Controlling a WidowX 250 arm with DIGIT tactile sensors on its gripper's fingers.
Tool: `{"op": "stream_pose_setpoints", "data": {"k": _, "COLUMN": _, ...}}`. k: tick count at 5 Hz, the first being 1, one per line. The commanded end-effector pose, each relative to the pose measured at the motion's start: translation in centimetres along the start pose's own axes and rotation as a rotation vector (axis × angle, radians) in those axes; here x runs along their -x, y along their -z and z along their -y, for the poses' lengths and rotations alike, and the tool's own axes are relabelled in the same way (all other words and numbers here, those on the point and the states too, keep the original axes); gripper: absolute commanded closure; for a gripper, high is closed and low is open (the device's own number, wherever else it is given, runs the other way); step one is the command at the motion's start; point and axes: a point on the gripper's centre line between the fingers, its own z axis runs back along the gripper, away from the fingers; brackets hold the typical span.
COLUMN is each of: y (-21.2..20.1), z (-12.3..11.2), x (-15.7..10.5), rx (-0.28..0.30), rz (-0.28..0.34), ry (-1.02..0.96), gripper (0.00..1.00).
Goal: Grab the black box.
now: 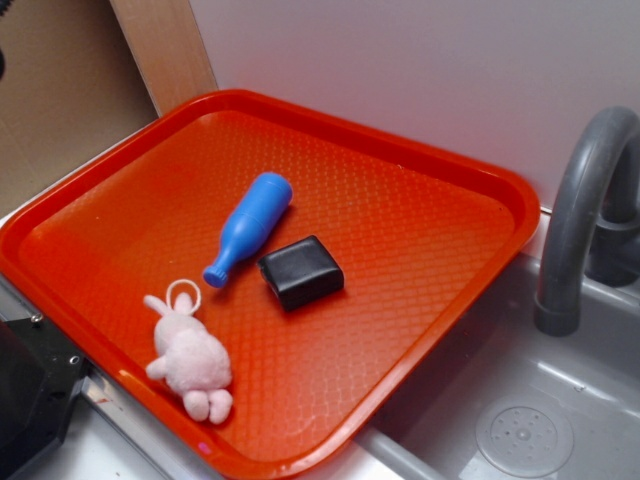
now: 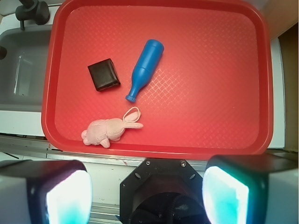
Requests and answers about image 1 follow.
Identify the black box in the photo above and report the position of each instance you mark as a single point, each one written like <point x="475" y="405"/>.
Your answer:
<point x="301" y="273"/>

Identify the blue toy bottle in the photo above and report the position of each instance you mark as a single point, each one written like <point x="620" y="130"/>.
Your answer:
<point x="249" y="225"/>

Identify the orange plastic tray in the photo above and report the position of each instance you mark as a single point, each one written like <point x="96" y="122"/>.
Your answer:
<point x="418" y="232"/>

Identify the pink plush bunny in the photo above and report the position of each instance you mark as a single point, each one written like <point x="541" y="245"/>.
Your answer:
<point x="193" y="363"/>

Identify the grey toy sink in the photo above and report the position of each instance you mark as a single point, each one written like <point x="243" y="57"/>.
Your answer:
<point x="497" y="399"/>

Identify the grey toy faucet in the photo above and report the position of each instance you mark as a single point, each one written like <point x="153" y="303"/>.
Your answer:
<point x="593" y="231"/>

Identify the brown cardboard panel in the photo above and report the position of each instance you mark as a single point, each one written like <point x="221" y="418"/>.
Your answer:
<point x="71" y="90"/>

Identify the wooden post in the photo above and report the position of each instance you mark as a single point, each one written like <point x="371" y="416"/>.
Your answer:
<point x="168" y="50"/>

